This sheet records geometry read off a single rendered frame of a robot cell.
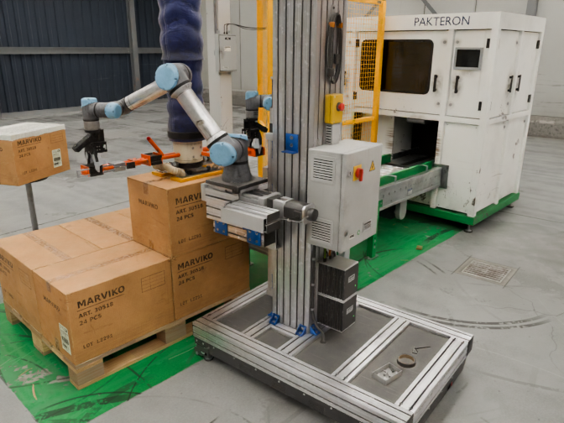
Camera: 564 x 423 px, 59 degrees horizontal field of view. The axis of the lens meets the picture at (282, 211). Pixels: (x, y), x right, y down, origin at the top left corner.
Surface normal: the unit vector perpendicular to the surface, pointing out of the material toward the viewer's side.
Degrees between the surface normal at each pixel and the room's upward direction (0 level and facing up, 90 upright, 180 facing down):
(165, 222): 90
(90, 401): 0
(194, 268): 90
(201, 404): 0
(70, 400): 0
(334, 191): 90
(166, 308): 90
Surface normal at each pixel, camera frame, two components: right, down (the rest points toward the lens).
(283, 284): -0.62, 0.24
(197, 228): 0.74, 0.22
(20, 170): 0.96, 0.10
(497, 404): 0.00, -0.95
